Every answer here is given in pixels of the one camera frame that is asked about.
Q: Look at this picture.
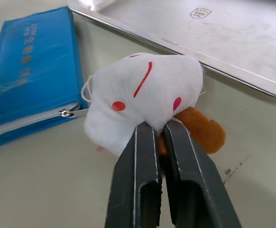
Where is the metal tray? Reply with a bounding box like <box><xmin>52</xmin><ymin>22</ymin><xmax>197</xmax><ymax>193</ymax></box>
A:
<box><xmin>67</xmin><ymin>0</ymin><xmax>276</xmax><ymax>103</ymax></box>

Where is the blue zippered instrument pack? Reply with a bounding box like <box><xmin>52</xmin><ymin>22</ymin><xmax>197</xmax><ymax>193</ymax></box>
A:
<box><xmin>0</xmin><ymin>6</ymin><xmax>89</xmax><ymax>151</ymax></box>

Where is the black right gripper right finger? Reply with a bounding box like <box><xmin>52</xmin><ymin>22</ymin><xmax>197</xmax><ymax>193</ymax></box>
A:
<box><xmin>163</xmin><ymin>120</ymin><xmax>242</xmax><ymax>228</ymax></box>

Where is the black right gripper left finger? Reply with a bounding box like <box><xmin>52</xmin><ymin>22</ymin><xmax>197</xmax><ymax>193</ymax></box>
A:
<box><xmin>105</xmin><ymin>122</ymin><xmax>163</xmax><ymax>228</ymax></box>

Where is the white plush toy with orange paw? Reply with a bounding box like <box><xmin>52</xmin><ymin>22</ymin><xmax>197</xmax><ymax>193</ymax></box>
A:
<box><xmin>81</xmin><ymin>52</ymin><xmax>226</xmax><ymax>156</ymax></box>

